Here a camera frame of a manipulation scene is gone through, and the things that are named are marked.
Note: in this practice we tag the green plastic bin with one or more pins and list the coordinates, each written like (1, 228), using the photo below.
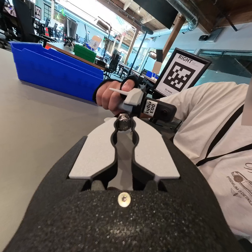
(84, 53)

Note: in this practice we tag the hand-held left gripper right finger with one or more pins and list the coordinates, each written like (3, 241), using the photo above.
(155, 153)

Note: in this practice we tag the small wooden board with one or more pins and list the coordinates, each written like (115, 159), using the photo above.
(94, 42)

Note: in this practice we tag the wooden office desk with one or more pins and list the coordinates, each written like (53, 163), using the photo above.
(67, 51)

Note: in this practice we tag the silver ventilation duct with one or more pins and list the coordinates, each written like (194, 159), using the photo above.
(187, 13)

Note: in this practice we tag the black tripod pole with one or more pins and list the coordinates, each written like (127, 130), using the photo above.
(146, 30)

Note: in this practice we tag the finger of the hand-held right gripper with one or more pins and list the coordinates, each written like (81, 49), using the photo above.
(133, 97)

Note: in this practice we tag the framed marker sign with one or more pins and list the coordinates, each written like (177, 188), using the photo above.
(181, 74)

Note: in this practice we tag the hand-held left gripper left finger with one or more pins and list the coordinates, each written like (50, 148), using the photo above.
(94, 153)

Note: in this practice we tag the orange traffic cone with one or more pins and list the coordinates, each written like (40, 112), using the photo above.
(46, 32)

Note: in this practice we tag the wooden post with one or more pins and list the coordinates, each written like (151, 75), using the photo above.
(173, 37)

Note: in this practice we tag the black hanging panel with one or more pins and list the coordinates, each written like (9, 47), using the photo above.
(157, 11)

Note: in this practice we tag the person's right hand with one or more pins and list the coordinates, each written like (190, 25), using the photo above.
(110, 94)

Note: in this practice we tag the steel hex bolt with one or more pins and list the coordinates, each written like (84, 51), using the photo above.
(124, 125)

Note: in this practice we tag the blue plastic bin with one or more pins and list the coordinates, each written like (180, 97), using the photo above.
(55, 70)

